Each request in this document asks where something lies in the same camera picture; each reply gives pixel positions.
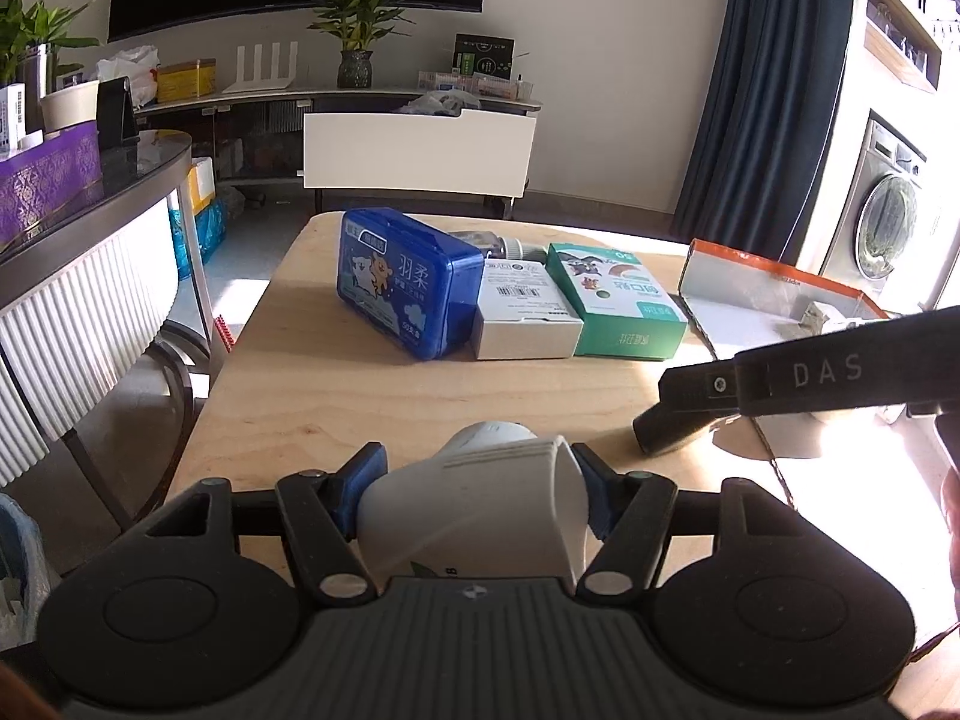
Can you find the person's right hand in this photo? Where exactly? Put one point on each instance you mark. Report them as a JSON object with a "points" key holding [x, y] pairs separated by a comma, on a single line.
{"points": [[952, 540]]}

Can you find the orange cardboard box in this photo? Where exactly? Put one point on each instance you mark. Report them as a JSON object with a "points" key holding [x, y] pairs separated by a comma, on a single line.
{"points": [[750, 292]]}

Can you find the white router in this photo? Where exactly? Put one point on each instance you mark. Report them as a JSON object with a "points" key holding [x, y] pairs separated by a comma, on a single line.
{"points": [[261, 79]]}

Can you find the white plastic bag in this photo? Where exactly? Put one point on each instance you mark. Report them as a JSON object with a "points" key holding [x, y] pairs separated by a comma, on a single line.
{"points": [[131, 75]]}

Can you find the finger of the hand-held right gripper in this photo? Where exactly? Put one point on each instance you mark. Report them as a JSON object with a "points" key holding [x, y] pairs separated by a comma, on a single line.
{"points": [[671, 431], [697, 388]]}

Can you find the white panel chair back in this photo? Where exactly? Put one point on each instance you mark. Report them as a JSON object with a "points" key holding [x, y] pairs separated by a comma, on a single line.
{"points": [[416, 154]]}

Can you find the round dark table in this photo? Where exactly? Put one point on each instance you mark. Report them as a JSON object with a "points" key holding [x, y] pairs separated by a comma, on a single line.
{"points": [[97, 300]]}

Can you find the white and blue medicine box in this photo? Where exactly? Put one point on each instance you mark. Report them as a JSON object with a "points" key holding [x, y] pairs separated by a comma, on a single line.
{"points": [[11, 120]]}

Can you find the purple patterned box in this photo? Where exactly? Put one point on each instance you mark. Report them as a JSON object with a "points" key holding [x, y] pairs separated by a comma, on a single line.
{"points": [[45, 180]]}

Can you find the washing machine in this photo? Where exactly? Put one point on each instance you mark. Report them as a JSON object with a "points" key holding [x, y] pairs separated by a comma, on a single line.
{"points": [[885, 217]]}

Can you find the blue trash bin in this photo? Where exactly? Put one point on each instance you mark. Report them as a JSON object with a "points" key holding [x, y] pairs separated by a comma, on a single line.
{"points": [[19, 570]]}

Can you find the green cardboard box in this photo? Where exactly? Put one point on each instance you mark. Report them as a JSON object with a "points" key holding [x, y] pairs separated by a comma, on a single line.
{"points": [[615, 300]]}

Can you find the white plug-in heater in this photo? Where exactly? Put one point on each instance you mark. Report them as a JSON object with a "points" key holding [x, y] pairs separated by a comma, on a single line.
{"points": [[465, 510]]}

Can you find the white paper cup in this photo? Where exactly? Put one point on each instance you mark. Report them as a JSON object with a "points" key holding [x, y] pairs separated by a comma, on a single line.
{"points": [[70, 109]]}

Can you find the television cabinet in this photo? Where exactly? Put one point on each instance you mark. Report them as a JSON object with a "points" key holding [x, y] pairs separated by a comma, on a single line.
{"points": [[225, 109]]}

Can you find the black stand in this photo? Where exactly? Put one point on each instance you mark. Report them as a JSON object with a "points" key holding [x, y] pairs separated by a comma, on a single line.
{"points": [[116, 116]]}

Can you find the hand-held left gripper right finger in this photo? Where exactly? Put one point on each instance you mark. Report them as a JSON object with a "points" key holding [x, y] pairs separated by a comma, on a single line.
{"points": [[600, 499]]}

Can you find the leafy green plant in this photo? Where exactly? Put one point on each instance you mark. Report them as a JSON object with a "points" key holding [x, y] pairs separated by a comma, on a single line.
{"points": [[37, 30]]}

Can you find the blue plastic box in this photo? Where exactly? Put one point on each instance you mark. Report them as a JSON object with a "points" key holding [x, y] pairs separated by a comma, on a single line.
{"points": [[405, 285]]}

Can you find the yellow box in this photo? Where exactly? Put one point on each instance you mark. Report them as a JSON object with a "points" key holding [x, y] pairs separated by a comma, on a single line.
{"points": [[186, 82]]}

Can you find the red spiral notebook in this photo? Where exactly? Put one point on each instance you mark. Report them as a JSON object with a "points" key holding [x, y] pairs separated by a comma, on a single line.
{"points": [[225, 334]]}

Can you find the dark blue curtain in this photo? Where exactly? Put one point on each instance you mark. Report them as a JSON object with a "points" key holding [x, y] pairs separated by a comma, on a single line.
{"points": [[765, 90]]}

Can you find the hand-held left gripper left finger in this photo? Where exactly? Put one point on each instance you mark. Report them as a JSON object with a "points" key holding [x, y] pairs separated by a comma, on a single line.
{"points": [[358, 491]]}

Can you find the grey plastic bag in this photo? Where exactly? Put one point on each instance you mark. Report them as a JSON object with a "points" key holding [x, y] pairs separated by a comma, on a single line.
{"points": [[439, 101]]}

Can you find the blue plastic bag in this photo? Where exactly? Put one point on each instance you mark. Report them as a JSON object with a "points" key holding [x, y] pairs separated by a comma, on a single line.
{"points": [[199, 229]]}

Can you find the black and green box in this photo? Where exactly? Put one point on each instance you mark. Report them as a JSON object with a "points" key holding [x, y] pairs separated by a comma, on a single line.
{"points": [[484, 56]]}

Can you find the wall shelf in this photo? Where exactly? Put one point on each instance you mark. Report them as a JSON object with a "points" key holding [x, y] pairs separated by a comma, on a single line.
{"points": [[904, 37]]}

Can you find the clear plastic bottle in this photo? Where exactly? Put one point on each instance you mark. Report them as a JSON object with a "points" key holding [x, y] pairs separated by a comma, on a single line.
{"points": [[495, 244]]}

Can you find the white adapter box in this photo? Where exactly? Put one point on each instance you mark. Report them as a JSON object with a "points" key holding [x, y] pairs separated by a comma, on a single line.
{"points": [[525, 315]]}

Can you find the potted plant in dark vase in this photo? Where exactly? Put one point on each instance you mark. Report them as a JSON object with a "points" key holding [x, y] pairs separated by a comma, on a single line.
{"points": [[355, 67]]}

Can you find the steel cup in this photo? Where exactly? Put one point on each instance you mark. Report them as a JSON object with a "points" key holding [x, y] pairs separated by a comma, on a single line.
{"points": [[39, 82]]}

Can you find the row of clear plastic boxes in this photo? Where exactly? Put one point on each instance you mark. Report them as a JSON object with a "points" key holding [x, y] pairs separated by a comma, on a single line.
{"points": [[480, 84]]}

